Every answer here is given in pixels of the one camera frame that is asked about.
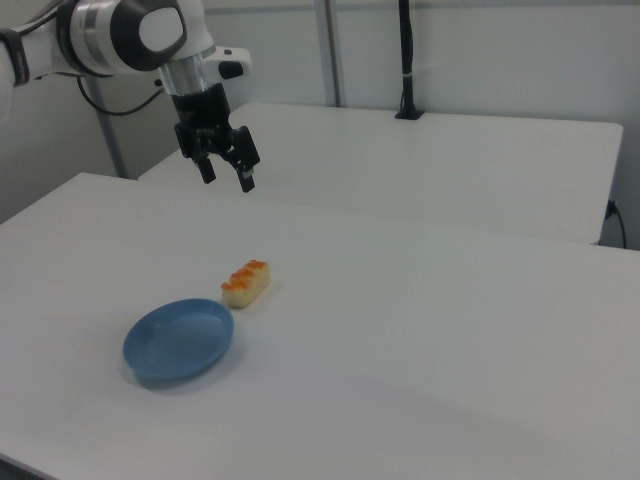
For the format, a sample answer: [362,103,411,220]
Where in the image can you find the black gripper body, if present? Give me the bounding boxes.
[171,83,236,151]

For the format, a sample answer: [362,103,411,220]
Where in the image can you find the black camera stand pole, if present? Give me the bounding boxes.
[394,0,426,121]

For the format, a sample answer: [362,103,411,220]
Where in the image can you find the grey metal partition post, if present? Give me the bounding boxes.
[325,0,347,108]
[91,74,130,180]

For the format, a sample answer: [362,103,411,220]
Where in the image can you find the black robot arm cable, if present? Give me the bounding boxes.
[74,74,169,117]

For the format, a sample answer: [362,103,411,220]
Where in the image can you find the black power cable with plug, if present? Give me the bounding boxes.
[605,199,629,249]

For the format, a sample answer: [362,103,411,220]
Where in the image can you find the bread with orange topping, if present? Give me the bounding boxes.
[220,259,274,310]

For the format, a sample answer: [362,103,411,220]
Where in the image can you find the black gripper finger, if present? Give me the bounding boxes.
[174,122,218,185]
[225,126,262,194]

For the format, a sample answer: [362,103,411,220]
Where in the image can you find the white side table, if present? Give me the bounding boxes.
[137,102,625,246]

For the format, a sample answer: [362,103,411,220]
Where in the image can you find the blue round plate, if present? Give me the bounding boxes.
[122,297,236,381]

